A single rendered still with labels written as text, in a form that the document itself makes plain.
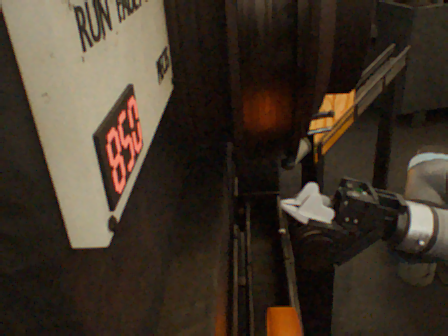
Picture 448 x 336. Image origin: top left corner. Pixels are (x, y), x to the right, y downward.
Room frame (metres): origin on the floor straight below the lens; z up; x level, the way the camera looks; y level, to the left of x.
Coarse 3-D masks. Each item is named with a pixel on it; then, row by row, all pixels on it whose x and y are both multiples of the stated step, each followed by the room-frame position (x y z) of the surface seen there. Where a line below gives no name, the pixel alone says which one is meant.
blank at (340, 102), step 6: (354, 90) 1.30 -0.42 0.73; (330, 96) 1.20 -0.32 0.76; (336, 96) 1.20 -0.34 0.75; (342, 96) 1.28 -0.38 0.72; (348, 96) 1.27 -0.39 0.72; (336, 102) 1.20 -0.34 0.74; (342, 102) 1.28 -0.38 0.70; (348, 102) 1.27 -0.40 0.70; (336, 108) 1.20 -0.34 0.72; (342, 108) 1.26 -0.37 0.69; (336, 114) 1.20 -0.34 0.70
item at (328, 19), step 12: (312, 0) 0.44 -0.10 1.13; (324, 0) 0.47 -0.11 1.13; (312, 12) 0.44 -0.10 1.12; (324, 12) 0.47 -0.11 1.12; (312, 24) 0.44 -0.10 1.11; (324, 24) 0.47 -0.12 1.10; (312, 36) 0.44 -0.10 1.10; (324, 36) 0.47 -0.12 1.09; (312, 48) 0.44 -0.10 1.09; (324, 48) 0.47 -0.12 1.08; (312, 60) 0.45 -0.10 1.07; (324, 60) 0.48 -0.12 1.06; (312, 72) 0.45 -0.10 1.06; (324, 72) 0.49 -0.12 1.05; (312, 84) 0.45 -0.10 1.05; (324, 84) 0.49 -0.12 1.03; (312, 96) 0.46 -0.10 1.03; (324, 96) 0.51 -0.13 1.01; (312, 108) 0.47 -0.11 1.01
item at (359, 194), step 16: (336, 192) 0.68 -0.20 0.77; (352, 192) 0.64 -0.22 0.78; (368, 192) 0.66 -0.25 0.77; (384, 192) 0.66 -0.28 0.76; (336, 208) 0.66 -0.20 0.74; (352, 208) 0.62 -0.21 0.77; (368, 208) 0.62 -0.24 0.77; (384, 208) 0.63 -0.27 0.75; (400, 208) 0.63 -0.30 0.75; (352, 224) 0.62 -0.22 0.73; (368, 224) 0.62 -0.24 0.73; (384, 224) 0.64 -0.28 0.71; (400, 224) 0.62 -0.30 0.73; (384, 240) 0.63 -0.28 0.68
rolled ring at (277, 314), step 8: (272, 312) 0.36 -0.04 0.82; (280, 312) 0.36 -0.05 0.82; (288, 312) 0.36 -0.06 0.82; (296, 312) 0.36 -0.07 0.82; (272, 320) 0.34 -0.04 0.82; (280, 320) 0.34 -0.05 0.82; (288, 320) 0.34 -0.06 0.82; (296, 320) 0.34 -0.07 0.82; (272, 328) 0.33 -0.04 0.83; (280, 328) 0.33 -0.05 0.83; (288, 328) 0.33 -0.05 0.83; (296, 328) 0.33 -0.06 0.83
